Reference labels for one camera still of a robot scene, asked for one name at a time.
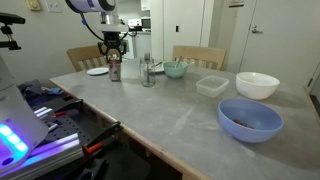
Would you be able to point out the blue cloth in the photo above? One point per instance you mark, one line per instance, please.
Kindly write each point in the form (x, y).
(33, 88)

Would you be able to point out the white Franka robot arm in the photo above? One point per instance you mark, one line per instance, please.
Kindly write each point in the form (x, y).
(90, 5)

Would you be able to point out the long metal spoon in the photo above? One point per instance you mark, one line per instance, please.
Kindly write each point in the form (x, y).
(147, 56)

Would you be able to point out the black and orange clamp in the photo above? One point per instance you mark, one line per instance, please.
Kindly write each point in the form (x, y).
(92, 148)
(60, 114)

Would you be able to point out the metal utensil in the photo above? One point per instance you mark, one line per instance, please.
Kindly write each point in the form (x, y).
(190, 63)
(179, 61)

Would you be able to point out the white wall switch plate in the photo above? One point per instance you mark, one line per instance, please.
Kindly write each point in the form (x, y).
(54, 5)

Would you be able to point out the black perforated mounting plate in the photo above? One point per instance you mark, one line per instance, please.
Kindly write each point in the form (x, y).
(71, 128)

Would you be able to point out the small brown item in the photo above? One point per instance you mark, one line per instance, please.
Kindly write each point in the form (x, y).
(243, 123)

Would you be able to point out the small black wall latch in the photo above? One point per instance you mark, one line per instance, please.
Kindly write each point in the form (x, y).
(177, 28)

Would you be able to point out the aluminium extrusion rail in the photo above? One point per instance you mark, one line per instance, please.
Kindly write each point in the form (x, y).
(50, 156)
(45, 113)

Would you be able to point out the black camera on mount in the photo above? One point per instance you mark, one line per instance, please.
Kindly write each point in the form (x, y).
(10, 18)

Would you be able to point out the white door with lever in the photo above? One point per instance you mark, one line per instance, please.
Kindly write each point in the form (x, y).
(283, 40)

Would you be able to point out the red and silver soda can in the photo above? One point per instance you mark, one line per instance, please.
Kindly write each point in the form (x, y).
(115, 71)

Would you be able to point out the microwave oven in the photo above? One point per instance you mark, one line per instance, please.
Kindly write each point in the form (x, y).
(145, 24)

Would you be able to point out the yellowish wall thermostat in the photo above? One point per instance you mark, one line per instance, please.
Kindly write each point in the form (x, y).
(33, 4)

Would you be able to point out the white kitchen cabinet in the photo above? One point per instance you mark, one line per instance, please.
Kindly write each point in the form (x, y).
(143, 45)

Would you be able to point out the white bowl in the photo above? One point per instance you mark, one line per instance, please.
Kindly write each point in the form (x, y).
(256, 88)

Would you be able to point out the white flat panel door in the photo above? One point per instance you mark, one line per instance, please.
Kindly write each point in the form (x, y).
(190, 23)

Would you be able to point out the teal bowl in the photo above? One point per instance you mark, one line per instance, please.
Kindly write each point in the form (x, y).
(175, 72)

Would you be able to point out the blue bowl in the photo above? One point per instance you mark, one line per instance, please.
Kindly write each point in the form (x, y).
(266, 130)

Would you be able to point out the clear glass jar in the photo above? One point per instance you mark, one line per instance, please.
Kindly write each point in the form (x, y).
(147, 78)

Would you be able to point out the clear plastic food container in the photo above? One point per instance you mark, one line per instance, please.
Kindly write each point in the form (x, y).
(213, 87)

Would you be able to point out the white round plate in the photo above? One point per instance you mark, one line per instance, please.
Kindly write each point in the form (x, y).
(159, 69)
(97, 71)

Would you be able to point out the small wall sign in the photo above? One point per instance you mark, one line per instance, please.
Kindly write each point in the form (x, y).
(236, 3)

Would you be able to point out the light wooden chair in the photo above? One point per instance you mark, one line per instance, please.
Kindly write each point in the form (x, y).
(83, 53)
(200, 52)

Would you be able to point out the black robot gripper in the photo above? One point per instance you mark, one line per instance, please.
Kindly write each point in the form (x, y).
(113, 40)

